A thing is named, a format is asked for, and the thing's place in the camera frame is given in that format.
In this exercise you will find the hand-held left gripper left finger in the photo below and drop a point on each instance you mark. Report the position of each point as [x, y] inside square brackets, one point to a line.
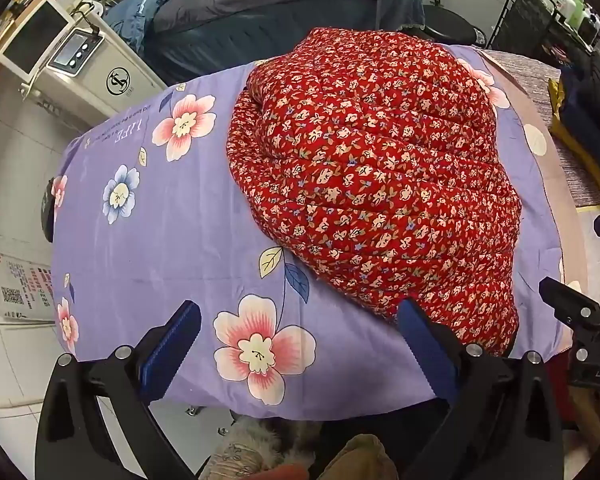
[172, 350]

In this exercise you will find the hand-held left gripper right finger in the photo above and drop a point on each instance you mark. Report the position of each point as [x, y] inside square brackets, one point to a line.
[425, 345]

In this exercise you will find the red floral quilted jacket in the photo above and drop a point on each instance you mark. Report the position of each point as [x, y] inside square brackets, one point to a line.
[380, 170]

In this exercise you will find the dark navy clothes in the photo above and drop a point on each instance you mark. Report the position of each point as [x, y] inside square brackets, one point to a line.
[595, 105]

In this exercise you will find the grey woven mat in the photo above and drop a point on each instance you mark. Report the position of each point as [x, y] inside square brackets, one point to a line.
[577, 175]

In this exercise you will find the pink dotted sheet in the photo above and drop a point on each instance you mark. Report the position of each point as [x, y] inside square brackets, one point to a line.
[547, 170]

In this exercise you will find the purple floral bedsheet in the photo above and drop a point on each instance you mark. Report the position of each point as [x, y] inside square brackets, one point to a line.
[180, 240]

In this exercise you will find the fluffy beige slipper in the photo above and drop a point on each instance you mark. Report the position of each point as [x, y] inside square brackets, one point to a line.
[250, 445]

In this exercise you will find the person's olive trouser leg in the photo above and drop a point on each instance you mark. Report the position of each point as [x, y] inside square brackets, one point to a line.
[360, 460]

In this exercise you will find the yellow cloth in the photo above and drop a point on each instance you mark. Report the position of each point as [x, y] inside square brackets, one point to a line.
[557, 100]

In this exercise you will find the printed paper notice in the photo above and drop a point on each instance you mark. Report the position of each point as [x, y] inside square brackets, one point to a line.
[20, 285]

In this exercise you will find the black object at table edge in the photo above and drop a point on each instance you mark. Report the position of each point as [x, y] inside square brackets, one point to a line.
[47, 210]

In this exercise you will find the black round stool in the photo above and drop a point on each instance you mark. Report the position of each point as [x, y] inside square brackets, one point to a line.
[450, 27]

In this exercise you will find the white machine with control panel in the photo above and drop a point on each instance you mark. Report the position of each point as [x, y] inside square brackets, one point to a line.
[115, 80]

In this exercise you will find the dark blue bed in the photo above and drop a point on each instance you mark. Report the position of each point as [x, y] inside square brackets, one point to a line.
[260, 40]

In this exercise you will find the white framed screen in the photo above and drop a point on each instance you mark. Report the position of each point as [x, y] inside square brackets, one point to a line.
[32, 40]

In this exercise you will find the teal blue quilt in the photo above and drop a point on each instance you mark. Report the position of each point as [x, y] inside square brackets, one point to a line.
[130, 5]

